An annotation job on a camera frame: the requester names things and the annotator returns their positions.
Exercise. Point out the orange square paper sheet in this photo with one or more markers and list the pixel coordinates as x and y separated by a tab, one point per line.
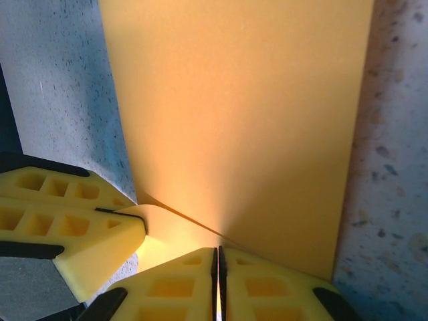
234	117

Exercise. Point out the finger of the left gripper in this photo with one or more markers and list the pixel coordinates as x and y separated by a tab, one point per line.
100	244
67	182

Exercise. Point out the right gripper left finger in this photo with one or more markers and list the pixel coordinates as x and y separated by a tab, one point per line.
174	291

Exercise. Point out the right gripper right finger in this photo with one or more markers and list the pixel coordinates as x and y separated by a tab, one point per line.
267	291

